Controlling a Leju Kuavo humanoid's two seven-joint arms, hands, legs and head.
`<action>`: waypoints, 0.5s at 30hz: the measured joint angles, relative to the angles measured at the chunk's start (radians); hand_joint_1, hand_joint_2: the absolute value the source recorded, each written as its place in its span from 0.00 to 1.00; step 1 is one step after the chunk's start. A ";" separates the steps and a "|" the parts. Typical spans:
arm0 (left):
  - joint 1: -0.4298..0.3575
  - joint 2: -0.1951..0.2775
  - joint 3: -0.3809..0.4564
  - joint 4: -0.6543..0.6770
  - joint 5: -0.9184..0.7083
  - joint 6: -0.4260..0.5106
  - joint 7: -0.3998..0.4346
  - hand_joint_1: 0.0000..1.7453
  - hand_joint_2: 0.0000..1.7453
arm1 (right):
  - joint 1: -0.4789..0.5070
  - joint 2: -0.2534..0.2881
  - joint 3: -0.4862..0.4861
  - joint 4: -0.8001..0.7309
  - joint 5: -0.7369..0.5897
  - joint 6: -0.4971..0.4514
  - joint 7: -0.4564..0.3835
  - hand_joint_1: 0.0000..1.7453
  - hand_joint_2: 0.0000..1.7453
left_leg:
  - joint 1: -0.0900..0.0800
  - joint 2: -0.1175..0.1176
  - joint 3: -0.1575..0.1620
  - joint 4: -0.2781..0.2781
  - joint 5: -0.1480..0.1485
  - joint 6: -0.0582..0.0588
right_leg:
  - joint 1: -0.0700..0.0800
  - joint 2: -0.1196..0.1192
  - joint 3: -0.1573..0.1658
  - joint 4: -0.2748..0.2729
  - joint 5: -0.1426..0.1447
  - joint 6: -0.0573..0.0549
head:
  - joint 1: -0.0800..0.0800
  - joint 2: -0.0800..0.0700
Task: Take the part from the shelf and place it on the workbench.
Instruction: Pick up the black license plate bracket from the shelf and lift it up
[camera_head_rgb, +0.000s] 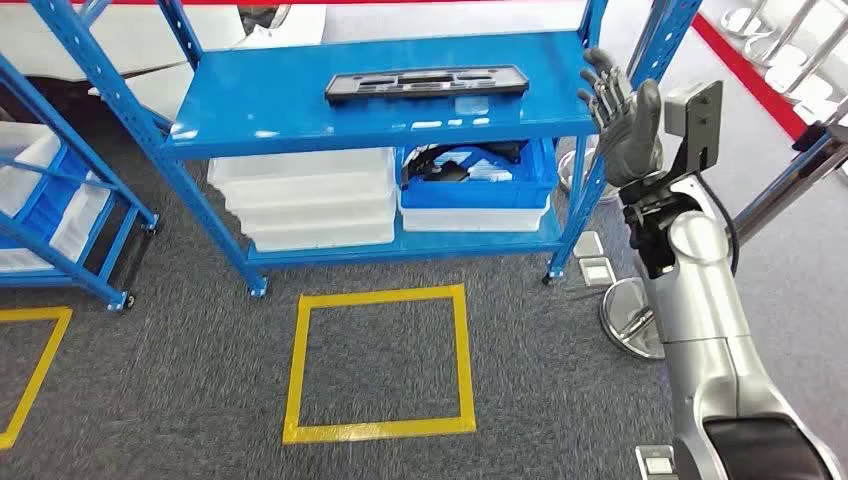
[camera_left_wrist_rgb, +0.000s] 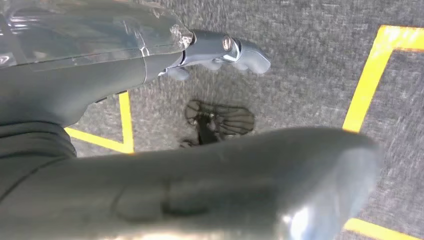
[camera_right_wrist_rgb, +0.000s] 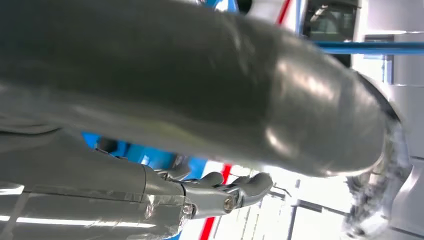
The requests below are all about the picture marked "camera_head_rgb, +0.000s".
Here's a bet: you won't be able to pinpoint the clear plastic bag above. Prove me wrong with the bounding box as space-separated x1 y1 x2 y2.
457 155 515 183

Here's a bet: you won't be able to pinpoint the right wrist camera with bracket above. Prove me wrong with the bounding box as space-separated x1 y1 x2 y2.
663 80 725 175

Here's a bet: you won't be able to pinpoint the white car body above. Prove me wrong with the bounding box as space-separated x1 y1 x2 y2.
0 3 329 124

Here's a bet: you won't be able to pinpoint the blue plastic bin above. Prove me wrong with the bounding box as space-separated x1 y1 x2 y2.
395 137 560 212
19 142 91 246

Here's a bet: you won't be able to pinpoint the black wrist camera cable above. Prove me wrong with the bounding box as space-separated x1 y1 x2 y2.
694 170 741 276

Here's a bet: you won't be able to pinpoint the small blue metal rack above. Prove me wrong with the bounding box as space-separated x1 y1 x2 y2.
0 52 160 313

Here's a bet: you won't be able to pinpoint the clear square floor cover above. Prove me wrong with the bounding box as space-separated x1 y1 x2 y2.
572 231 605 260

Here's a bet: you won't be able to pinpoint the clear floor socket box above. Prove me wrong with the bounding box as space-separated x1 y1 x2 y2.
634 444 678 480
578 256 618 288

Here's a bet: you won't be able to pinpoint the black parts in blue bin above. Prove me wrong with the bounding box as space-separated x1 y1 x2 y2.
400 140 525 183

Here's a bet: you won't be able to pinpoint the long black plastic part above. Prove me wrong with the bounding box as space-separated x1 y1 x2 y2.
323 64 531 104

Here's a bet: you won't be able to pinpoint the large blue metal shelf rack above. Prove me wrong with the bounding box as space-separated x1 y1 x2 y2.
29 0 705 298

